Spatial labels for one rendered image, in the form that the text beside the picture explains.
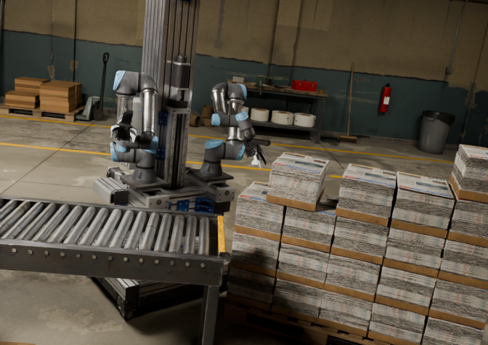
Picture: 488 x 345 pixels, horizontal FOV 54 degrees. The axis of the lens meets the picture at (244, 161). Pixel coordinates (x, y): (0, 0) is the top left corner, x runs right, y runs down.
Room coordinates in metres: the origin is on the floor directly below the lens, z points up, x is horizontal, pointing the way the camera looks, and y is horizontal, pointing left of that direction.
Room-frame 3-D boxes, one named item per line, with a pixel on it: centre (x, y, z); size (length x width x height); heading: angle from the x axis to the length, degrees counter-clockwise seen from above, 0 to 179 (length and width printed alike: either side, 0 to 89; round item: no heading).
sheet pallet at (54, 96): (8.25, 3.55, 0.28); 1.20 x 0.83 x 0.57; 95
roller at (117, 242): (2.12, 0.54, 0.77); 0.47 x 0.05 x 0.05; 5
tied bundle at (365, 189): (2.69, -0.73, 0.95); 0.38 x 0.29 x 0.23; 164
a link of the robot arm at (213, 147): (3.13, 0.20, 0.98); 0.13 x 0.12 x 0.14; 101
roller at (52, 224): (2.09, 0.86, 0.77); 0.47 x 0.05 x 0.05; 5
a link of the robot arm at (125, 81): (2.77, 0.72, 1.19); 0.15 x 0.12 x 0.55; 104
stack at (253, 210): (2.72, -0.60, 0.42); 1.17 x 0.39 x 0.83; 75
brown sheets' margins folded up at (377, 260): (2.72, -0.60, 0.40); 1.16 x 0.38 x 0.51; 75
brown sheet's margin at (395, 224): (2.61, -1.01, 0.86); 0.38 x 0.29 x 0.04; 166
